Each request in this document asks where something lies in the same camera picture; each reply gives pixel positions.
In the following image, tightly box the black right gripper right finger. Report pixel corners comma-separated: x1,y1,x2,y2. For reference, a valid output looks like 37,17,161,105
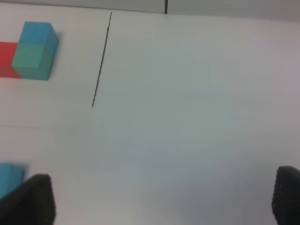
271,166,300,225

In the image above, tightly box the red template cube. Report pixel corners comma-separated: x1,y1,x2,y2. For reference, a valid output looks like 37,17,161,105
0,42,21,78

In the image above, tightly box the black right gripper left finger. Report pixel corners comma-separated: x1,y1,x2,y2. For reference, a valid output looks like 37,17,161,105
0,174,56,225

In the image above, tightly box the blue template cube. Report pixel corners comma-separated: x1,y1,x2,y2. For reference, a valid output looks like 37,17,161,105
19,21,59,58

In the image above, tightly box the green template cube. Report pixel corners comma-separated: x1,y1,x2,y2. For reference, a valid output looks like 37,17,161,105
11,43,53,81

